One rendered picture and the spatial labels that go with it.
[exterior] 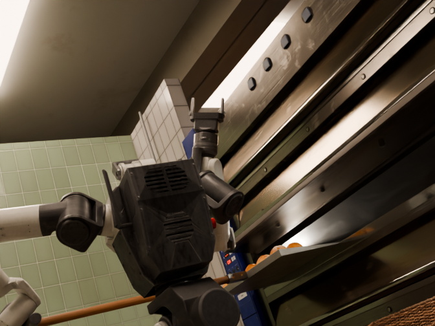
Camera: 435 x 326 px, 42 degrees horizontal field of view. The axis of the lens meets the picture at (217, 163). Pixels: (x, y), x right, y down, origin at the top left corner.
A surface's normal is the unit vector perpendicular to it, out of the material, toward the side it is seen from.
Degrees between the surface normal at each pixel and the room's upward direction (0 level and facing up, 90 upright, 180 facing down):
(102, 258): 90
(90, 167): 90
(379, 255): 70
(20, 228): 134
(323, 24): 90
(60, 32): 180
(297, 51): 90
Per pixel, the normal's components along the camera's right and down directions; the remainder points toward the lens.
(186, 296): 0.07, -0.96
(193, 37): -0.82, 0.05
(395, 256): -0.91, -0.22
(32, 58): 0.32, 0.87
